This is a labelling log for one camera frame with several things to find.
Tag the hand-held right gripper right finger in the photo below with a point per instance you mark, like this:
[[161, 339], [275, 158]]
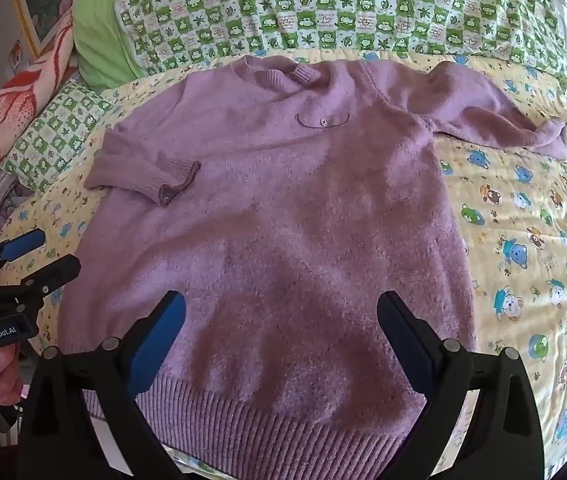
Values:
[[411, 355]]

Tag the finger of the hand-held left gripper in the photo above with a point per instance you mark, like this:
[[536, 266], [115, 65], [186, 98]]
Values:
[[20, 246], [50, 274]]

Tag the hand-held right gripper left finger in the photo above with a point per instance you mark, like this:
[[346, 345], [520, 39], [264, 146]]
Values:
[[159, 345]]

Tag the purple knit sweater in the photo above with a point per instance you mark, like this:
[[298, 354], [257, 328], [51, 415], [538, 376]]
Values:
[[273, 210]]

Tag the green checkered pillow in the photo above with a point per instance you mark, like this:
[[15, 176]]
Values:
[[58, 130]]

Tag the orange floral pillow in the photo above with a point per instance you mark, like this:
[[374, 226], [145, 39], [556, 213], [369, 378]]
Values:
[[8, 105]]

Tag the yellow bear-print bedsheet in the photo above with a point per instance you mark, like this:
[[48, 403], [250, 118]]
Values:
[[513, 240]]

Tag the plain green blanket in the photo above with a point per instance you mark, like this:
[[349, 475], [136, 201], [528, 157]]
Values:
[[98, 35]]

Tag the green frog checkered quilt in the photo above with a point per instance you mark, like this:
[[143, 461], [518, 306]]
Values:
[[313, 5]]

